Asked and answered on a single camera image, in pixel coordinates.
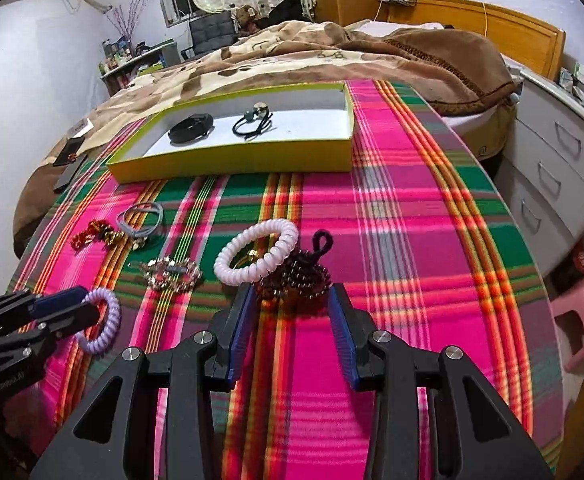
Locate white cluttered desk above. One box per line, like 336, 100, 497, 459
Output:
99, 39, 183, 96

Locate black wristband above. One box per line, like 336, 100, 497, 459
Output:
168, 115, 217, 146

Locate dark wallet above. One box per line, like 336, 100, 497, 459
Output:
52, 136, 83, 167

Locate wall window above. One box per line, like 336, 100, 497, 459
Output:
158, 0, 197, 28

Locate purple dried branches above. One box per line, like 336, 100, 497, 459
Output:
104, 0, 150, 43

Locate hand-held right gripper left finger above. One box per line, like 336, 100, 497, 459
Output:
30, 284, 257, 480

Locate white card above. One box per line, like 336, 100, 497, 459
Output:
66, 117, 95, 138

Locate brown teddy bear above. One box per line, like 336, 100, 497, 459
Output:
234, 4, 267, 36

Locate yellow-green cardboard box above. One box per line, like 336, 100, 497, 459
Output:
106, 82, 357, 184

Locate purple spiral hair tie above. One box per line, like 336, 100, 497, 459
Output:
75, 287, 122, 356

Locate pink green plaid blanket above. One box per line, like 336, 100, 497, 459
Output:
9, 80, 558, 480

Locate dark green hair tie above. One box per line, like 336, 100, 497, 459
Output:
232, 102, 277, 138

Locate grey hair tie gold charm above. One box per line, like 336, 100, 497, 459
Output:
116, 201, 165, 252

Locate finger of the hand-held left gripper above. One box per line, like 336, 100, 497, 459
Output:
0, 301, 101, 361
0, 286, 91, 333

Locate black smartphone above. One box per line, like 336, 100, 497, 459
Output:
53, 152, 88, 193

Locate white pillow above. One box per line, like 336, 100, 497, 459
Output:
352, 19, 445, 32

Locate brown patterned blanket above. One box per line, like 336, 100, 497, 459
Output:
12, 20, 518, 256

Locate red and gold chain bracelet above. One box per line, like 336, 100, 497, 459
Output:
70, 220, 127, 252

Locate grey office chair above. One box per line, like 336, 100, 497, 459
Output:
181, 10, 237, 58

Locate wooden headboard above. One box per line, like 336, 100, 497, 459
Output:
387, 0, 567, 81

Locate black bag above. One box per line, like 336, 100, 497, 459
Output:
267, 0, 313, 23

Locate rhinestone hair clip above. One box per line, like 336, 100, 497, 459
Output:
128, 256, 203, 293

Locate pale pink spiral hair tie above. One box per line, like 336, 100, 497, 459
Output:
214, 219, 300, 286

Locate dark beaded bracelet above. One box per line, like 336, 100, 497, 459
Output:
257, 230, 333, 321

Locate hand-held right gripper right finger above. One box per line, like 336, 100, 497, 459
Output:
327, 282, 555, 480

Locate white drawer dresser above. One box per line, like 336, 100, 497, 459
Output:
492, 67, 584, 276

